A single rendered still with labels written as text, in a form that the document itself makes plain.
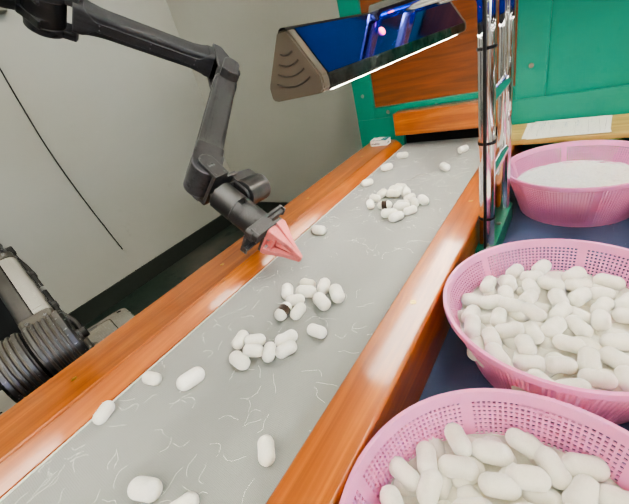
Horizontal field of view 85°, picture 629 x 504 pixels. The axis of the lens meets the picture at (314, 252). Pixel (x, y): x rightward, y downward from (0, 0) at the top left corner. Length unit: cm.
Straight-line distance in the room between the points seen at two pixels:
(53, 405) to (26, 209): 191
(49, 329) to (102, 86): 207
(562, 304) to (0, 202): 239
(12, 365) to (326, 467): 57
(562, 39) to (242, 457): 110
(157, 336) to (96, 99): 216
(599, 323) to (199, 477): 47
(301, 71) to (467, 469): 43
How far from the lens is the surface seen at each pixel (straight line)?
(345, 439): 37
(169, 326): 62
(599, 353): 48
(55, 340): 77
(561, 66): 116
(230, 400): 48
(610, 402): 43
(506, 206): 82
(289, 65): 45
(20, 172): 245
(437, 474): 38
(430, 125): 116
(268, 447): 40
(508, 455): 39
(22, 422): 63
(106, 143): 262
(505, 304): 52
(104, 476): 51
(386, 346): 43
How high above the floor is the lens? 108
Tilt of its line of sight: 29 degrees down
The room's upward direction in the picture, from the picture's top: 16 degrees counter-clockwise
